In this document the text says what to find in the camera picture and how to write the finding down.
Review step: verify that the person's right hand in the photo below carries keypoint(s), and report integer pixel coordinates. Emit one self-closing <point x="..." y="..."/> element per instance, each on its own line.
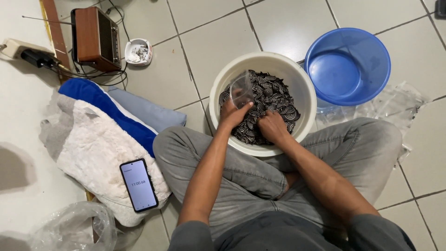
<point x="273" y="127"/>

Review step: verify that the person's left hand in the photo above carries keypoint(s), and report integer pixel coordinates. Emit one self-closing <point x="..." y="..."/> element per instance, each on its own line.
<point x="230" y="116"/>

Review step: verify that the person's right fingers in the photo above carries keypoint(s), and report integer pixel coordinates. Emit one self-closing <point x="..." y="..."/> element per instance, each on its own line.
<point x="265" y="116"/>

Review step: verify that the small clear plastic bag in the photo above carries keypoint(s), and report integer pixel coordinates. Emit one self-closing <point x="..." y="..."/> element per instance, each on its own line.
<point x="241" y="89"/>

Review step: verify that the heap of black swirl-patterned snacks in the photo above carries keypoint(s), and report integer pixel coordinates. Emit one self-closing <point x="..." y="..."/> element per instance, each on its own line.
<point x="275" y="97"/>

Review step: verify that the white plastic basin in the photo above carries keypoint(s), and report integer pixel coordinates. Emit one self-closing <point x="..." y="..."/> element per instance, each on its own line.
<point x="223" y="80"/>

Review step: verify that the person's grey jeans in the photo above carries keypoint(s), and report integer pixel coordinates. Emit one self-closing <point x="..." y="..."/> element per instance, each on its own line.
<point x="251" y="174"/>

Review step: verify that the person's foot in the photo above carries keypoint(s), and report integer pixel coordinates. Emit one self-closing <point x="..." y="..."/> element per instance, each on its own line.
<point x="289" y="181"/>

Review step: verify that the blue plastic basin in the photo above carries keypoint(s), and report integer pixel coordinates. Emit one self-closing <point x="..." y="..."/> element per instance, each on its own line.
<point x="348" y="66"/>

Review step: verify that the person's dark grey shirt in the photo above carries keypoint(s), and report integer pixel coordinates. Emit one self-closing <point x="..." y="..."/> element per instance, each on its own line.
<point x="278" y="232"/>

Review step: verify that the light blue pillow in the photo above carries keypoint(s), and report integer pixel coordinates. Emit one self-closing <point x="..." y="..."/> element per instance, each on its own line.
<point x="149" y="109"/>

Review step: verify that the pile of clear plastic bags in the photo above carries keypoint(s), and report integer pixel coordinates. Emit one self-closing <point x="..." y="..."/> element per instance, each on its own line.
<point x="393" y="104"/>

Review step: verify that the white ashtray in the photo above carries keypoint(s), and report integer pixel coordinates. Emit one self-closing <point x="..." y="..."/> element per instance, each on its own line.
<point x="138" y="52"/>

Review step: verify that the black smartphone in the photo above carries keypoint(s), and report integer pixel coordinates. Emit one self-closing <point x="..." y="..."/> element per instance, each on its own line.
<point x="138" y="185"/>

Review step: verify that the white fluffy cushion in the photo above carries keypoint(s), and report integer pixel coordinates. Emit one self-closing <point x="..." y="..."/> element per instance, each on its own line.
<point x="101" y="157"/>

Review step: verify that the brown retro radio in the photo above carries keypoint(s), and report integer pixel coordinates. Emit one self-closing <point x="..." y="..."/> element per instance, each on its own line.
<point x="94" y="38"/>

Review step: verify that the dark object at corner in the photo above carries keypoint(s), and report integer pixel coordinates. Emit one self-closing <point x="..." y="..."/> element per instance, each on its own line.
<point x="440" y="8"/>

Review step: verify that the crumpled clear plastic bag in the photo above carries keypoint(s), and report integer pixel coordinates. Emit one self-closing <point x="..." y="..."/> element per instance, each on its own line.
<point x="76" y="228"/>

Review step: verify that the black power adapter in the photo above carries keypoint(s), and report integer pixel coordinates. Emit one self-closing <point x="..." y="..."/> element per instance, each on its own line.
<point x="36" y="57"/>

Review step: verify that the white power strip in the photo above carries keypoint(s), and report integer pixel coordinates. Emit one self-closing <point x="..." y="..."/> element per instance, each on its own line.
<point x="17" y="47"/>

